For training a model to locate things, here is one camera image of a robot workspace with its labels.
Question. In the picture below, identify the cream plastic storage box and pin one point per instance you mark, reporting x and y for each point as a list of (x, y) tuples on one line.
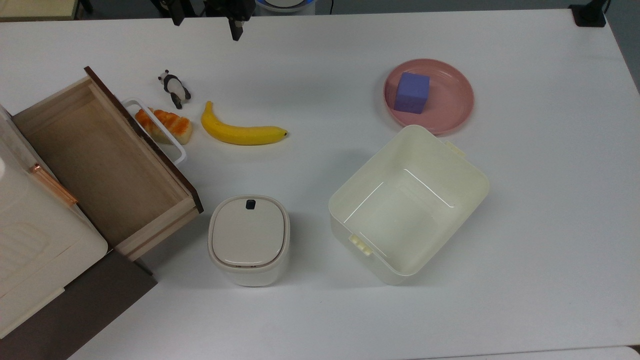
[(405, 215)]

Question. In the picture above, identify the black table clamp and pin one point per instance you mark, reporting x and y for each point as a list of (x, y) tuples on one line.
[(589, 15)]

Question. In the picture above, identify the purple cube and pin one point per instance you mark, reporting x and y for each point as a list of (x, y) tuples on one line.
[(411, 92)]

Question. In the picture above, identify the toy bread slice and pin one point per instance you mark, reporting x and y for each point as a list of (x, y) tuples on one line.
[(170, 125)]

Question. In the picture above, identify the wooden drawer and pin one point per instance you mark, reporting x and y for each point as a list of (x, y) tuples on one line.
[(105, 165)]

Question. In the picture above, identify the yellow toy banana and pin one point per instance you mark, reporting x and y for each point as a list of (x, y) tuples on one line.
[(235, 134)]

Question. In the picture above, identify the cream plastic cabinet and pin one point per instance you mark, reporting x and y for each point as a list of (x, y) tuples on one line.
[(35, 240)]

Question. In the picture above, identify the cream lidded trash can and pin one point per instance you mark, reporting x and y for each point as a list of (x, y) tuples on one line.
[(249, 237)]

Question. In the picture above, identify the pink plate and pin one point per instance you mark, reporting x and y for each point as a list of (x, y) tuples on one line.
[(450, 107)]

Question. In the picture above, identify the black white panda toy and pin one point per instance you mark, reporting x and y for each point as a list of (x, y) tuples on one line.
[(175, 87)]

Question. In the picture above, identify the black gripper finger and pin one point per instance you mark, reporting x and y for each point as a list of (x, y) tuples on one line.
[(178, 17), (237, 29)]

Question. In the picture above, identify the wooden side table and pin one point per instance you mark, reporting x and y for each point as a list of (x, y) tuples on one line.
[(35, 9)]

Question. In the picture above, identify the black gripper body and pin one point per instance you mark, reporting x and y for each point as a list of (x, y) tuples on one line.
[(235, 7)]

